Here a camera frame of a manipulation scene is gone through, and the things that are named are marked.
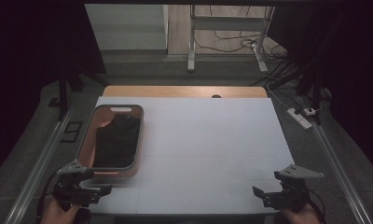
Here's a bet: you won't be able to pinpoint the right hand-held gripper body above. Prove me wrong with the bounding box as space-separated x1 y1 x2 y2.
273 163 325 213

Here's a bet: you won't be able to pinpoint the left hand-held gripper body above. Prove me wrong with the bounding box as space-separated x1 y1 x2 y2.
52 159 95 210

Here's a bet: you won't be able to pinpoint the pink basket with grey rim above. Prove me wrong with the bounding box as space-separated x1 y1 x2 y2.
75 104 145 179

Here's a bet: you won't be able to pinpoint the black cloth garment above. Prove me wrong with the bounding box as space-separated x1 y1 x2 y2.
92 113 142 169

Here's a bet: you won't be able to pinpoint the person's right hand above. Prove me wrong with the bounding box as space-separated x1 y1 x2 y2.
279 203 323 224

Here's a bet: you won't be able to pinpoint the person's left hand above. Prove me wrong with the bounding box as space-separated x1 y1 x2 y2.
39 199 83 224

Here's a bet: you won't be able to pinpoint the white foam board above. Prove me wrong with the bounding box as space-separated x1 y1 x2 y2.
87 96 296 217

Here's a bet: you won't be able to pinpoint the white power strip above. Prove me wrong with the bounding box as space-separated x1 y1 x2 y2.
286 107 313 131

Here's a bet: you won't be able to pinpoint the white plug adapter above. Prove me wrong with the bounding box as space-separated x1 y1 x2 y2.
303 106 319 117

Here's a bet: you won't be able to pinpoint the black tripod stand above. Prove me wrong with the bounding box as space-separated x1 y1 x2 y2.
48 64 110 123
249 59 332 126

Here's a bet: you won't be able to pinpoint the wooden table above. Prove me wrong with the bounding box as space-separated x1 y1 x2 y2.
102 85 269 99

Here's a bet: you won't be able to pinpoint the dark curtain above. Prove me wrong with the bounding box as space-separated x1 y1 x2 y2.
0 0 108 183
266 4 373 179

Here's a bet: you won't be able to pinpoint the white cabinet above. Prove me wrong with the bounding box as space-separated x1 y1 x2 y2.
84 4 170 51

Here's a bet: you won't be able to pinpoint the right hand-held gripper black cable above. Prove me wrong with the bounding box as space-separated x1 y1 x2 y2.
307 189 328 224

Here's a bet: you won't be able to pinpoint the hand-held gripper black cable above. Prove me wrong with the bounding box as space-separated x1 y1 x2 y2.
307 189 328 224
35 172 61 224

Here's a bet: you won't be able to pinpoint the left hand-held gripper black cable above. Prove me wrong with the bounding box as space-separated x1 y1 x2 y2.
35 172 61 224

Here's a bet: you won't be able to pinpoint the aluminium rail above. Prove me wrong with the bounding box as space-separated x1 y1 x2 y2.
3 102 78 224
298 96 373 224

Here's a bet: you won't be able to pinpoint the black floor socket frame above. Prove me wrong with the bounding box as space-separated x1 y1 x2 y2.
60 120 84 144

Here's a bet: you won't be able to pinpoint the white cable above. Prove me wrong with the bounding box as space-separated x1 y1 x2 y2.
264 81 292 110

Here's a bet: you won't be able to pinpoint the black tangled floor cables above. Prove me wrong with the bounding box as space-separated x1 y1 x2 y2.
193 4 289 62

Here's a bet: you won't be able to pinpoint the white metal desk frame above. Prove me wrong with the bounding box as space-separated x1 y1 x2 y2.
186 4 276 75

